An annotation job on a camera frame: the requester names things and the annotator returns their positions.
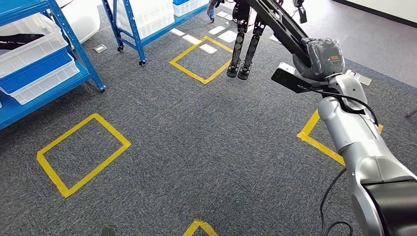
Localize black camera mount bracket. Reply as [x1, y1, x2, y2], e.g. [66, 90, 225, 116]
[271, 67, 329, 94]

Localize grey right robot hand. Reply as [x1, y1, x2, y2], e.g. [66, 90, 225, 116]
[292, 37, 346, 81]

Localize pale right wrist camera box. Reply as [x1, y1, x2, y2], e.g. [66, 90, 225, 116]
[278, 61, 297, 75]

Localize black looped cable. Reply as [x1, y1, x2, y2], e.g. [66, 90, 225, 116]
[319, 167, 354, 236]

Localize black part in crate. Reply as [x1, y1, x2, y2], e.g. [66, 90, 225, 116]
[0, 33, 46, 51]

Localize thin black camera cable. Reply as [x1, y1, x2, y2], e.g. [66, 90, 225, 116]
[307, 87, 380, 128]

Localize long black plastic frame part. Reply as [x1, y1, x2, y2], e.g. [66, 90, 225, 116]
[246, 0, 312, 67]

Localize stacked white plastic crates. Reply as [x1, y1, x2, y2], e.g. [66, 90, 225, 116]
[116, 0, 176, 40]

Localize dark left wrist camera mount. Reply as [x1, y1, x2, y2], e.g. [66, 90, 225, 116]
[99, 224, 119, 236]

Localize yellow floor tape square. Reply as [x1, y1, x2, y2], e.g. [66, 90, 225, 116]
[169, 35, 233, 86]
[297, 110, 384, 167]
[36, 113, 132, 199]
[182, 219, 219, 236]

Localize blue metal shelf rack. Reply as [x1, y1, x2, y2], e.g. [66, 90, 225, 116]
[101, 0, 216, 67]
[0, 0, 107, 131]

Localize white car body red stripe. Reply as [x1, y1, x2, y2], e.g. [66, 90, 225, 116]
[61, 0, 102, 45]

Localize black humanoid robot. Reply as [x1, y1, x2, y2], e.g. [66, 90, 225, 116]
[207, 0, 307, 81]

